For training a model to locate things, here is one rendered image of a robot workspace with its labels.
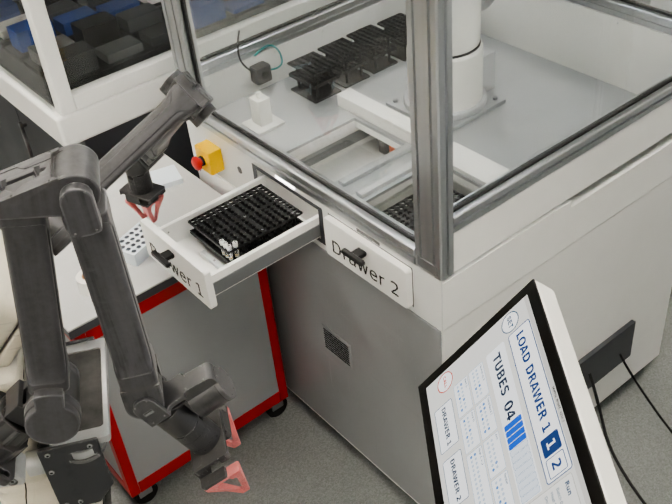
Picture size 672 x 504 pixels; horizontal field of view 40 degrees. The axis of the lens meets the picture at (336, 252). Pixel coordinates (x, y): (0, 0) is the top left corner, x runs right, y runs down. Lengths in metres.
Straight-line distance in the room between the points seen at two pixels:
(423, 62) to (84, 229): 0.76
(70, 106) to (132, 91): 0.20
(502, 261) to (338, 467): 1.00
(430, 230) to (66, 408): 0.85
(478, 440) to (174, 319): 1.16
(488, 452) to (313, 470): 1.40
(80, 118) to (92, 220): 1.73
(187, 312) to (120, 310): 1.18
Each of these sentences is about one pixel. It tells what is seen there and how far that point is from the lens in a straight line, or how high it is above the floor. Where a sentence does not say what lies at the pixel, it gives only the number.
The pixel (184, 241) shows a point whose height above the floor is 0.84.
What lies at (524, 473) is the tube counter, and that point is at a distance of 1.39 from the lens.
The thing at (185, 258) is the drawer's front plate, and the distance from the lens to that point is 2.11.
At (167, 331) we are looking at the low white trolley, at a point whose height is 0.59.
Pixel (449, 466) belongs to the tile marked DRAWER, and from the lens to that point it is 1.53.
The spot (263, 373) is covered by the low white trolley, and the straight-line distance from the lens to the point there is 2.76.
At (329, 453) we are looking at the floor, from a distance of 2.85.
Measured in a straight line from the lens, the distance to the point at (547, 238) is 2.18.
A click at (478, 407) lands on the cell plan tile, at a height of 1.06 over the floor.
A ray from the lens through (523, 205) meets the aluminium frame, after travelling 2.04.
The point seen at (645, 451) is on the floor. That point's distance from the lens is 2.90.
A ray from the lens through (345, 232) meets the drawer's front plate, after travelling 2.11.
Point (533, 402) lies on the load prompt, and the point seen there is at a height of 1.15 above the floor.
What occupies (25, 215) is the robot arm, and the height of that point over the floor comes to 1.58.
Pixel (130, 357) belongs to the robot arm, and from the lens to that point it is 1.33.
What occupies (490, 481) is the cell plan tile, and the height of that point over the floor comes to 1.06.
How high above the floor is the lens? 2.20
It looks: 38 degrees down
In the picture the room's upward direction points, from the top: 6 degrees counter-clockwise
